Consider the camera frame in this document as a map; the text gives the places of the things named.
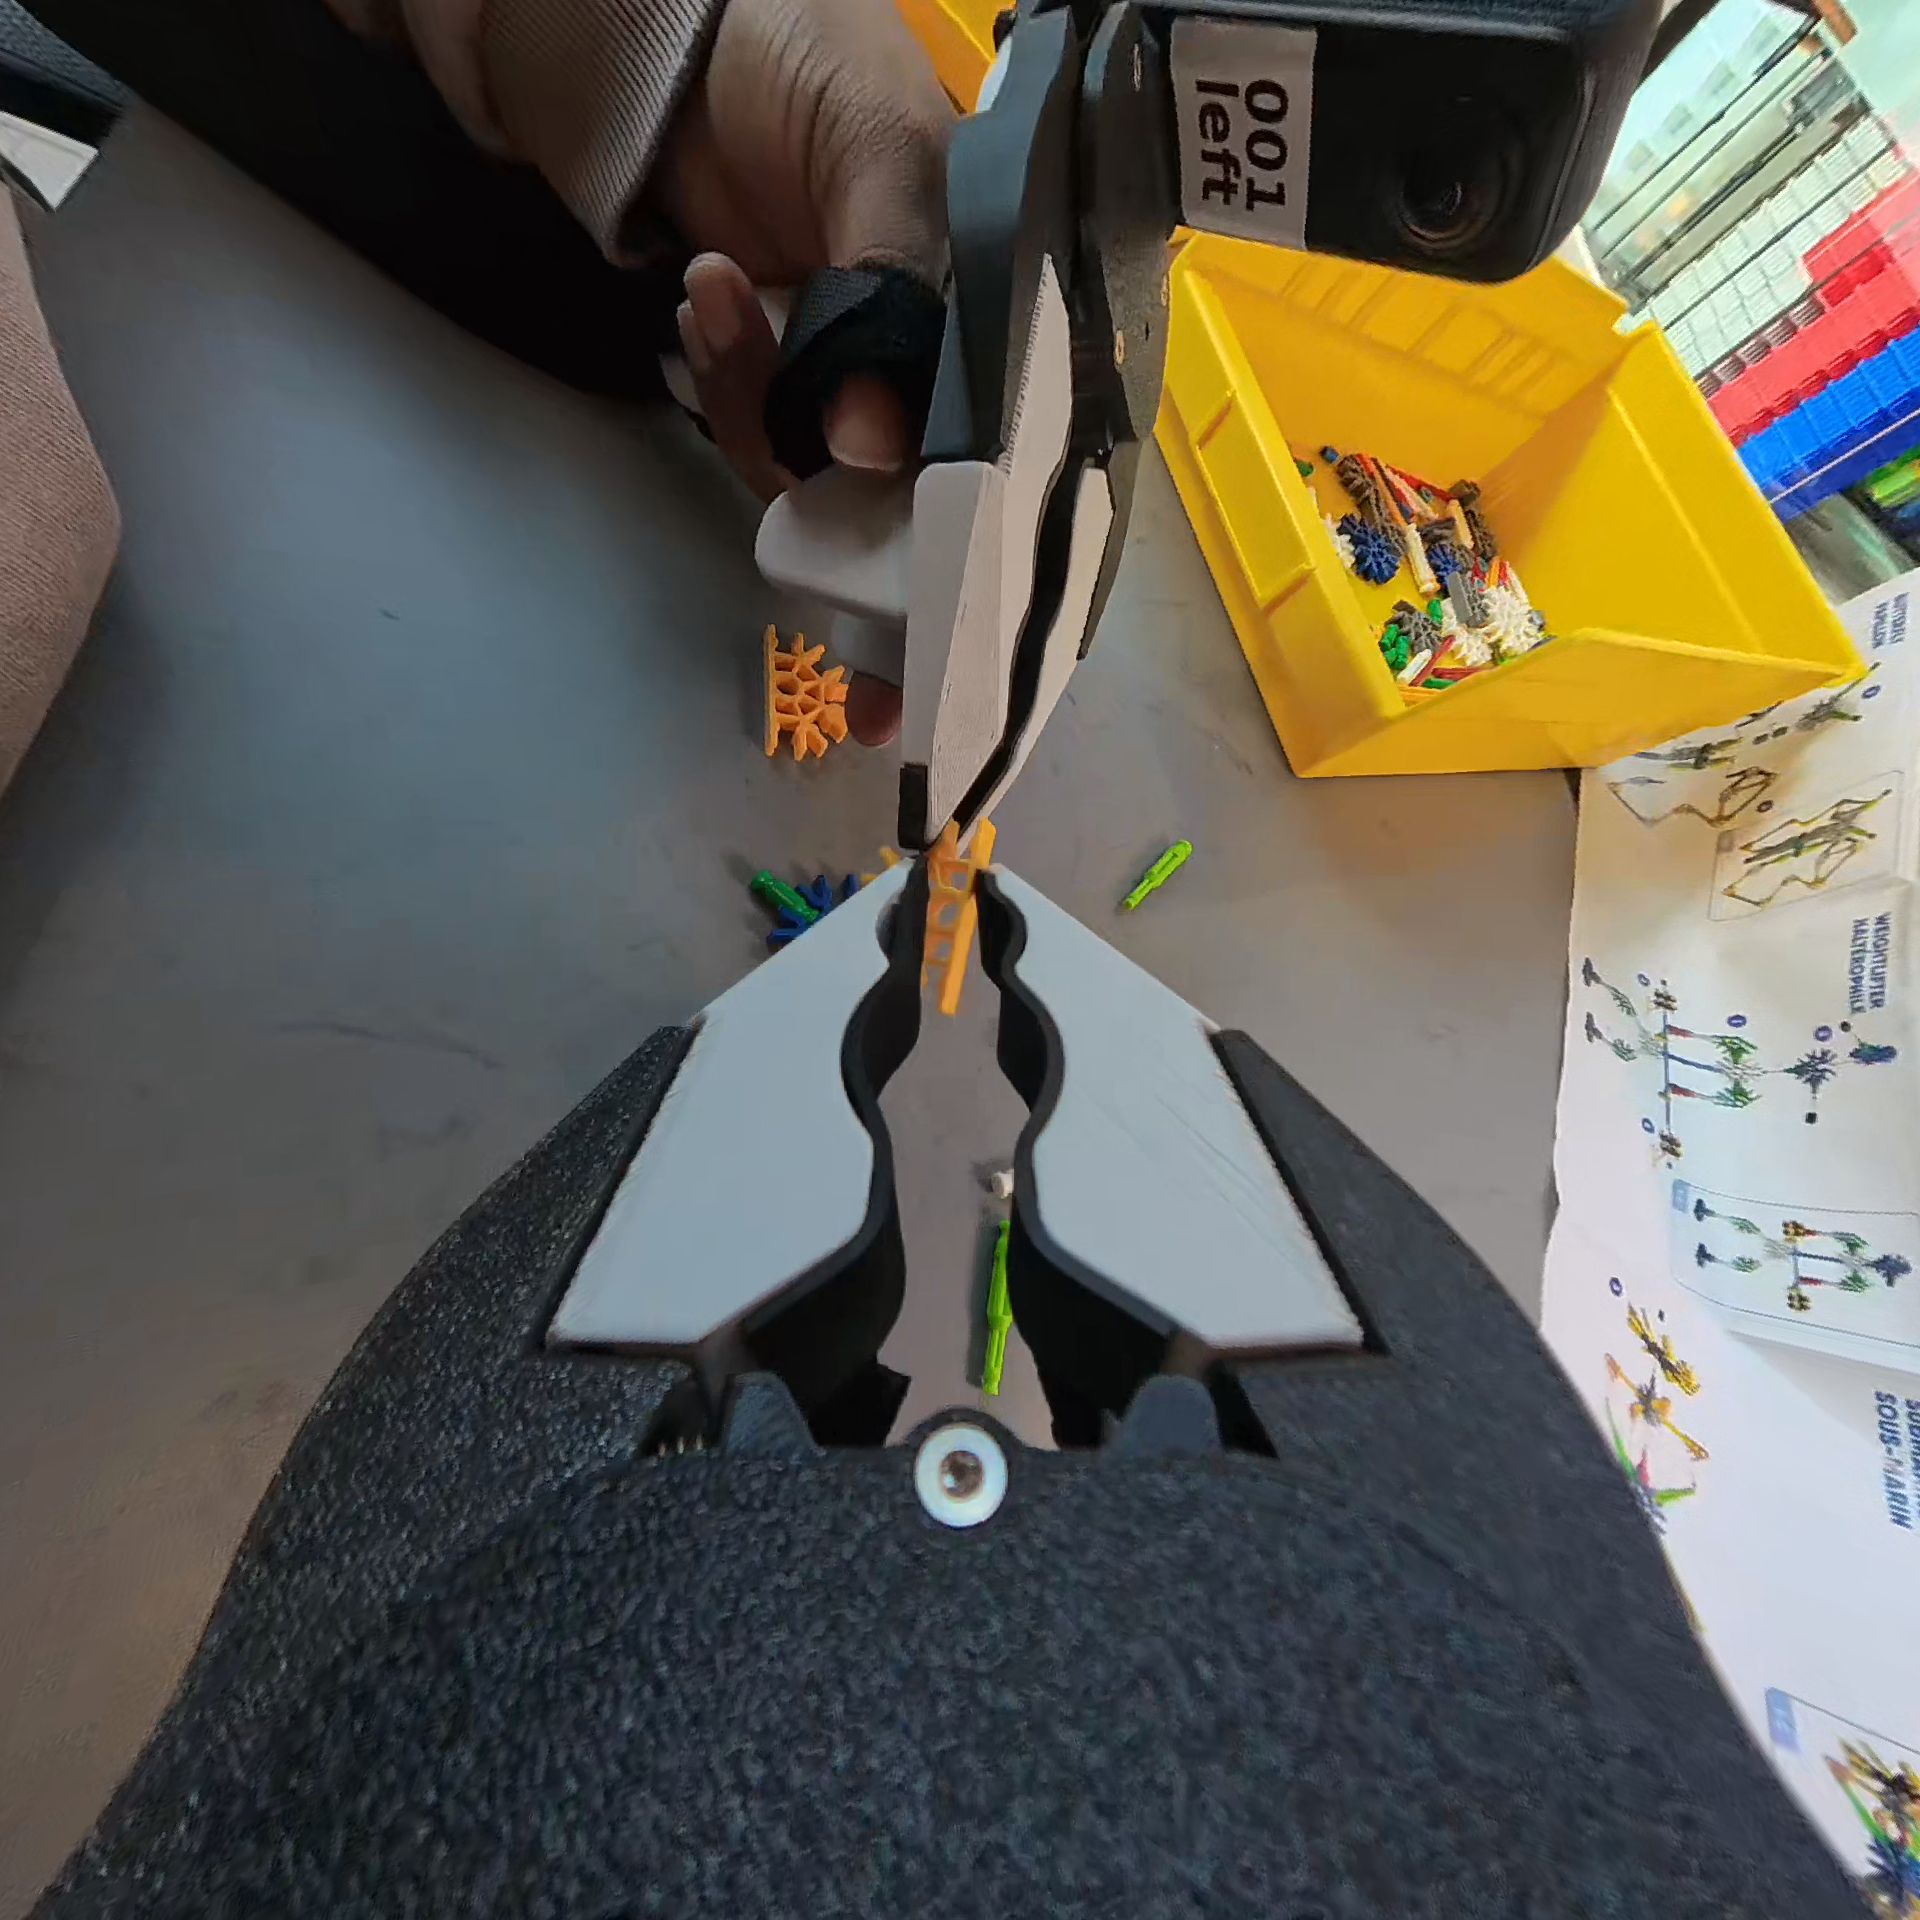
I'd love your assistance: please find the orange half-round connector piece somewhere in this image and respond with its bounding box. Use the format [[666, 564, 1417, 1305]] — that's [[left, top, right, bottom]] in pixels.
[[762, 623, 854, 761], [883, 815, 1001, 1020]]

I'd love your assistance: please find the blue snowflake connector piece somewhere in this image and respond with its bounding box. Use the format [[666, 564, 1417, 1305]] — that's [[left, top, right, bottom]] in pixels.
[[762, 871, 870, 952]]

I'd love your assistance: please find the stack of white crates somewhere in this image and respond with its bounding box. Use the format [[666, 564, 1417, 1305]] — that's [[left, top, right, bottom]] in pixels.
[[1587, 60, 1895, 377]]

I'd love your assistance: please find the person's left hand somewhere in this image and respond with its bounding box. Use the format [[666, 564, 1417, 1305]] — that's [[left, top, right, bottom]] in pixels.
[[642, 0, 964, 750]]

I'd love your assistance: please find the pile of construction toy pieces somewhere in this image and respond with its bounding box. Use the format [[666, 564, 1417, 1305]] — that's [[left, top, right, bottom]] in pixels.
[[1297, 440, 1555, 692]]

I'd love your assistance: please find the person's beige hoodie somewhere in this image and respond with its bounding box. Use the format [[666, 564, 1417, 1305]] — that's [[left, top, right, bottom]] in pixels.
[[0, 193, 122, 797]]

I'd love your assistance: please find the person's left forearm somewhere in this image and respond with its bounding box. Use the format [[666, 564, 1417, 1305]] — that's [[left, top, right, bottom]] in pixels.
[[323, 0, 736, 270]]

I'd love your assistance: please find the yellow storage bin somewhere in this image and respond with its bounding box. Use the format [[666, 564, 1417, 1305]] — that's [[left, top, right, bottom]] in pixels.
[[1152, 223, 1870, 781], [897, 0, 1011, 113]]

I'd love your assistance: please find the stack of blue crates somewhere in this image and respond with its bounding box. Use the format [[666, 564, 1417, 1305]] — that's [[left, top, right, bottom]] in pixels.
[[1739, 326, 1920, 521]]

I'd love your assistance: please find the dark cloth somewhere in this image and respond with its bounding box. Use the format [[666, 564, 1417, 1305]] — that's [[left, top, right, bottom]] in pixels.
[[30, 0, 707, 399]]

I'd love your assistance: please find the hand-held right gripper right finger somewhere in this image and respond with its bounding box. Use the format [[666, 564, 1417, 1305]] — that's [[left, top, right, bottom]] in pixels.
[[979, 871, 1367, 1375]]

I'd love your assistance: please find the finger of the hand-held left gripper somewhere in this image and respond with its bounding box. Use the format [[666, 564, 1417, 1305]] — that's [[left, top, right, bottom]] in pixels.
[[897, 250, 1076, 852], [959, 455, 1123, 836]]

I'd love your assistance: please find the stack of red crates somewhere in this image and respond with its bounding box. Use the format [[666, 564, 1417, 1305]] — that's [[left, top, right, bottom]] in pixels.
[[1711, 172, 1920, 448]]

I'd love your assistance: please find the printed instruction sheet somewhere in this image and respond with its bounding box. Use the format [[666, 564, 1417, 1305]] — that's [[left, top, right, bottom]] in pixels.
[[1544, 566, 1920, 1920]]

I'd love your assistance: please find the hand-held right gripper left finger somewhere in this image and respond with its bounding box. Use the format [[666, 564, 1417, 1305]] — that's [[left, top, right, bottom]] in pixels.
[[546, 863, 924, 1374]]

